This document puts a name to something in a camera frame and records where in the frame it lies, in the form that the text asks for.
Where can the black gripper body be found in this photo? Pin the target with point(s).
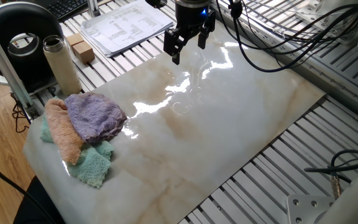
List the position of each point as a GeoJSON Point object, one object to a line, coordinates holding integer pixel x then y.
{"type": "Point", "coordinates": [191, 17]}

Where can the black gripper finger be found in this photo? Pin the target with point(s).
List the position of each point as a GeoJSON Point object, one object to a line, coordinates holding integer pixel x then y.
{"type": "Point", "coordinates": [204, 35]}
{"type": "Point", "coordinates": [171, 43]}

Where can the purple fluffy cloth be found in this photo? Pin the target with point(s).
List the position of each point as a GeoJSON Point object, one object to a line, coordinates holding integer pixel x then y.
{"type": "Point", "coordinates": [93, 116]}

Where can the green fluffy cloth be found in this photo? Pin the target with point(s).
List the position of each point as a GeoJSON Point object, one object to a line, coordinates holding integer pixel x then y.
{"type": "Point", "coordinates": [90, 168]}

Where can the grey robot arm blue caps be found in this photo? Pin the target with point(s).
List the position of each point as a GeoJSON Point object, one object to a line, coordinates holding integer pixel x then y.
{"type": "Point", "coordinates": [353, 199]}

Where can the pink fluffy cloth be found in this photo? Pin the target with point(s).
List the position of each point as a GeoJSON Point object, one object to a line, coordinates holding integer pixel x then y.
{"type": "Point", "coordinates": [62, 133]}

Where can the printed paper stack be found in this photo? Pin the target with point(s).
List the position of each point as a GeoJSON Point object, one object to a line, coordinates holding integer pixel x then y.
{"type": "Point", "coordinates": [126, 28]}

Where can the large wooden block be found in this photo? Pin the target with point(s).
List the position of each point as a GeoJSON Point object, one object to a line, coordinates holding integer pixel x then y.
{"type": "Point", "coordinates": [84, 52]}

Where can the small wooden block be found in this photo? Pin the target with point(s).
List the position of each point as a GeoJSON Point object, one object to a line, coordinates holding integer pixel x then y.
{"type": "Point", "coordinates": [74, 38]}

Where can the marble pattern tile board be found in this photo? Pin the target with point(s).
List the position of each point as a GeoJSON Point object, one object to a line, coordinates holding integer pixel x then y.
{"type": "Point", "coordinates": [197, 140]}

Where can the beige cardboard tube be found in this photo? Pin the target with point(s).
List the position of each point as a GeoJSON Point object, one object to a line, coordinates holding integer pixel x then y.
{"type": "Point", "coordinates": [62, 68]}

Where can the black keyboard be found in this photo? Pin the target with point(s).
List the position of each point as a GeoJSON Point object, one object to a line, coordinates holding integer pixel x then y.
{"type": "Point", "coordinates": [64, 7]}

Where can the black trousers of person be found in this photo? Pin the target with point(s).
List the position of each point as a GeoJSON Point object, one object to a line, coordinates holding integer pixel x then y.
{"type": "Point", "coordinates": [39, 205]}

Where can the black clamp mount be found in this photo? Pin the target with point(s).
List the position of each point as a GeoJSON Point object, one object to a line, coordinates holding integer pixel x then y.
{"type": "Point", "coordinates": [155, 2]}

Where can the aluminium frame post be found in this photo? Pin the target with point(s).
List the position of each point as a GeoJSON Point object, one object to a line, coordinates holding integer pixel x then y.
{"type": "Point", "coordinates": [5, 65]}

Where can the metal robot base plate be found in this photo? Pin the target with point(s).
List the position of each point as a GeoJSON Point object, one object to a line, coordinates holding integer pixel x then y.
{"type": "Point", "coordinates": [303, 208]}

